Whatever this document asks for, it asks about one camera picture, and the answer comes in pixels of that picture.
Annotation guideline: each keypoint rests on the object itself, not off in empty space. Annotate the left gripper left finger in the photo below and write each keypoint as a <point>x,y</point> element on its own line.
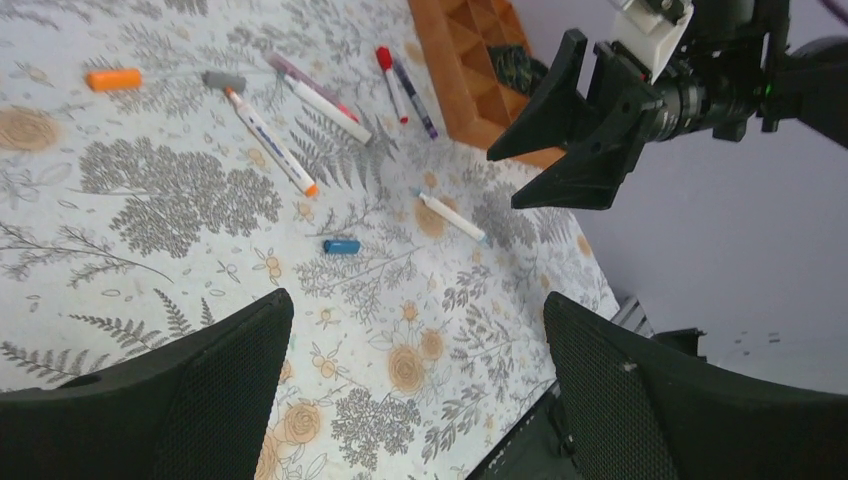
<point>195,408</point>

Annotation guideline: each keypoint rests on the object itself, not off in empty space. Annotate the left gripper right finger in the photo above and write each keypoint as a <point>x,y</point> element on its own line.
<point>638,409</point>

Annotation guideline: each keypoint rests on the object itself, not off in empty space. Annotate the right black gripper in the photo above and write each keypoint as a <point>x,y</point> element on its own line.
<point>623,108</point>

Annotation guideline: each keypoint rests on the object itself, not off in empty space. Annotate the purple pen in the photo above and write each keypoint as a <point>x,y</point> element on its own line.
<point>415,99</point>

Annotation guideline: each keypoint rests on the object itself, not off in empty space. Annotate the white pen blue tip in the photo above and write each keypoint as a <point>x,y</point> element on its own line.
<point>451,216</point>

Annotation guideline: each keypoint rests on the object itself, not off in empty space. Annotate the blue pen cap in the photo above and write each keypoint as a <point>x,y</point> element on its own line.
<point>341,246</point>

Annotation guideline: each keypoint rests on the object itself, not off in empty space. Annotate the white pen red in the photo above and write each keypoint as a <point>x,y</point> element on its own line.
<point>385,61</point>

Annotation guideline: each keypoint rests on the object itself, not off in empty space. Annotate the white pen orange tip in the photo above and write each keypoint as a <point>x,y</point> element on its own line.
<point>232,86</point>

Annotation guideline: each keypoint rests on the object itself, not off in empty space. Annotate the orange pen cap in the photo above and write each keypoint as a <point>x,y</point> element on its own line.
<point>114,80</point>

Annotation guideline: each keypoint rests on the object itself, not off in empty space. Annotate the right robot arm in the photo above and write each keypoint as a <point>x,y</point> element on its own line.
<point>671,68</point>

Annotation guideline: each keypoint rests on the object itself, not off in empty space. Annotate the pink red pen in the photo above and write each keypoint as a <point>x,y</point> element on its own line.
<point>318,97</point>

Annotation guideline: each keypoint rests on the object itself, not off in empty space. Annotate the orange compartment tray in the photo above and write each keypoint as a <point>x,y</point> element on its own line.
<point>455,36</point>

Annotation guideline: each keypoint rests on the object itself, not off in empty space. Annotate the floral table mat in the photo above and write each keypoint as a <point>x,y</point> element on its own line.
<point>132,218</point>

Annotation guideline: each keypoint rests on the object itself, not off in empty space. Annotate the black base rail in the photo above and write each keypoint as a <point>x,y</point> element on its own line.
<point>539,446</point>

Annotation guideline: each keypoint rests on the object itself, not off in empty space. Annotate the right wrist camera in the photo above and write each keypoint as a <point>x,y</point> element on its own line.
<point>651,30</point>

